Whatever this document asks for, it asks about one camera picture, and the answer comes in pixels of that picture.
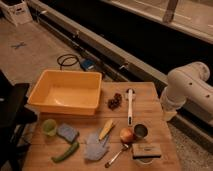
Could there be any dark purple grape bunch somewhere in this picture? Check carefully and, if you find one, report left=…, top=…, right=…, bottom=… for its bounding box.
left=107, top=93, right=122, bottom=110

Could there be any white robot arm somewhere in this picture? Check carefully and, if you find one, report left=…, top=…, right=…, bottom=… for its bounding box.
left=160, top=61, right=213, bottom=121

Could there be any green plastic cup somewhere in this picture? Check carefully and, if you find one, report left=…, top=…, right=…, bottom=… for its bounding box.
left=42, top=119, right=57, bottom=136

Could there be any blue device on floor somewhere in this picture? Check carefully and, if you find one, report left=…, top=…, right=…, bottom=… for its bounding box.
left=80, top=59, right=94, bottom=71

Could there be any yellow corn piece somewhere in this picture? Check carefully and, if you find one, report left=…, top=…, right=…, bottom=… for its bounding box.
left=99, top=119, right=113, bottom=140

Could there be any yellow plastic bin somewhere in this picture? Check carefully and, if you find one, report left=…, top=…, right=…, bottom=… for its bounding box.
left=28, top=70, right=102, bottom=115

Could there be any red yellow apple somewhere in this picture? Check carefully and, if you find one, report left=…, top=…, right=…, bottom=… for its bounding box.
left=120, top=128, right=134, bottom=143

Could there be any metal can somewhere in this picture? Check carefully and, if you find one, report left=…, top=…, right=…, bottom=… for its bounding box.
left=134, top=124, right=148, bottom=140

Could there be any blue sponge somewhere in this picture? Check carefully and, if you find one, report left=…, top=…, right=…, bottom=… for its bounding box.
left=57, top=124, right=79, bottom=143

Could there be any metal spoon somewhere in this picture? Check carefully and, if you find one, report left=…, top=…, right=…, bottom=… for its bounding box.
left=104, top=144, right=129, bottom=168

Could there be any light blue cloth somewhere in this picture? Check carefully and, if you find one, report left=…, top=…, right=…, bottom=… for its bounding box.
left=84, top=131, right=109, bottom=161

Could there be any green cucumber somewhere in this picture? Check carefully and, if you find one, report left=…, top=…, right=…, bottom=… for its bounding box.
left=51, top=141, right=79, bottom=163

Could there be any brown block eraser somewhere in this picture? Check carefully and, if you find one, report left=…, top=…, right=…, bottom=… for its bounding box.
left=132, top=143, right=162, bottom=159

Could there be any black chair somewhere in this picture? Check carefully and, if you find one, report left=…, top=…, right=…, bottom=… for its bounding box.
left=0, top=69, right=37, bottom=171

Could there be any white cardboard box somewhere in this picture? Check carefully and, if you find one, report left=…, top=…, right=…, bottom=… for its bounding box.
left=0, top=0, right=32, bottom=26

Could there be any white handled brush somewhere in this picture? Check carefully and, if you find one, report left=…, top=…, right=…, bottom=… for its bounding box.
left=125, top=88, right=135, bottom=126

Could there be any black cable loop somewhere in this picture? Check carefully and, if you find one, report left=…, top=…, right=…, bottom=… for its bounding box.
left=56, top=53, right=81, bottom=71

